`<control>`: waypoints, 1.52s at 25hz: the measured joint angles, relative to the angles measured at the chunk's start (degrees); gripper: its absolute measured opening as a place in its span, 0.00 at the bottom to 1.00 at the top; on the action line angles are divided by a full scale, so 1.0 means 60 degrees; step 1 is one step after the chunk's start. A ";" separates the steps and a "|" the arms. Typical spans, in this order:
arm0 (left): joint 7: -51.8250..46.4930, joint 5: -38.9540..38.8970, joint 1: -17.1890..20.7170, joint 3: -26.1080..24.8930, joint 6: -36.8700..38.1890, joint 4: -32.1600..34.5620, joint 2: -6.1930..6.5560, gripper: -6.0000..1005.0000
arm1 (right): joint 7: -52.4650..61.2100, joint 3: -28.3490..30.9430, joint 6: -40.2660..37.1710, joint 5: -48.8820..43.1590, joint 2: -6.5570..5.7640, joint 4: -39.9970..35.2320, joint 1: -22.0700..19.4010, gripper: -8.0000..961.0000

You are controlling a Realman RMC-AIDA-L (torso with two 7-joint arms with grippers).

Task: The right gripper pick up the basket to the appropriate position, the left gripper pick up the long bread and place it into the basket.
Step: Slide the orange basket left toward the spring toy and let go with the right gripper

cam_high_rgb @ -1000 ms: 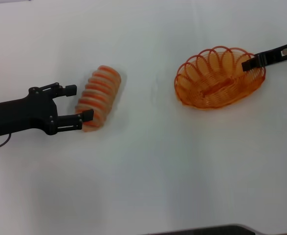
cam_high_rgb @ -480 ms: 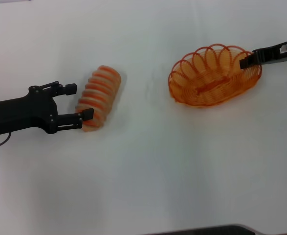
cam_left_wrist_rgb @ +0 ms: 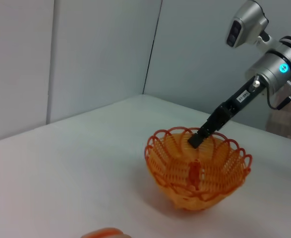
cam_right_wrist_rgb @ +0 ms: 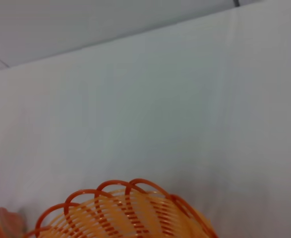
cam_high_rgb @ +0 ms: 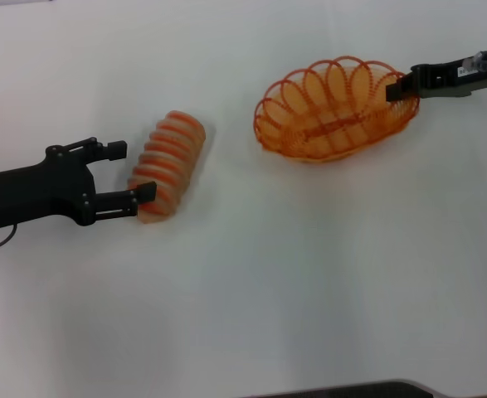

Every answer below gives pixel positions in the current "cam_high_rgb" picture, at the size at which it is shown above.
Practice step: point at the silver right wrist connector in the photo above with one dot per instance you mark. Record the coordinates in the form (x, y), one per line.
(477, 62)

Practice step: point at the orange woven plastic basket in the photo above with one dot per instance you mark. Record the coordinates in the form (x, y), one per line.
(330, 124)

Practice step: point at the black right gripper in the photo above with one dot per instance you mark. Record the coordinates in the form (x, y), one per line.
(438, 79)

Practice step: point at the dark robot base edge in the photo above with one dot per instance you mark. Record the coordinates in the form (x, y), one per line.
(351, 390)

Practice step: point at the orange striped bread roll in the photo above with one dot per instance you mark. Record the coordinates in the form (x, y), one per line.
(168, 161)

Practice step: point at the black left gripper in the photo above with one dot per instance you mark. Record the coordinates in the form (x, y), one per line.
(31, 192)

